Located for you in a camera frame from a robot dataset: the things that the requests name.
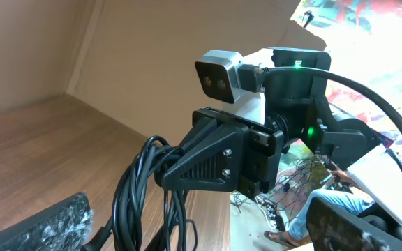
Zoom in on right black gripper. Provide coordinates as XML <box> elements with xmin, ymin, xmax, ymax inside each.
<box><xmin>161</xmin><ymin>107</ymin><xmax>285</xmax><ymax>199</ymax></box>

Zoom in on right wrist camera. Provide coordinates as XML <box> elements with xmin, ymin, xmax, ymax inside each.
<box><xmin>194</xmin><ymin>50</ymin><xmax>267</xmax><ymax>123</ymax></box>

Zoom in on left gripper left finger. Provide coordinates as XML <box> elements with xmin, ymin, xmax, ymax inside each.
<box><xmin>0</xmin><ymin>192</ymin><xmax>93</xmax><ymax>251</ymax></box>

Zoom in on black cable bundle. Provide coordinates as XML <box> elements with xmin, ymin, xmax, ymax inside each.
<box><xmin>80</xmin><ymin>135</ymin><xmax>198</xmax><ymax>251</ymax></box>

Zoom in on right camera black cable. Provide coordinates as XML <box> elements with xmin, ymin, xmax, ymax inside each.
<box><xmin>237</xmin><ymin>64</ymin><xmax>402</xmax><ymax>172</ymax></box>

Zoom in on seated person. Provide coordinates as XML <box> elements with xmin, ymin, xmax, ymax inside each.
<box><xmin>263</xmin><ymin>167</ymin><xmax>376</xmax><ymax>248</ymax></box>

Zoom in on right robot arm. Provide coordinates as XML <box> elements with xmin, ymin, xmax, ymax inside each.
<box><xmin>155</xmin><ymin>47</ymin><xmax>402</xmax><ymax>226</ymax></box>

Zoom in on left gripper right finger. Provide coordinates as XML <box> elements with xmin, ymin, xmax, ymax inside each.
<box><xmin>308</xmin><ymin>201</ymin><xmax>402</xmax><ymax>251</ymax></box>

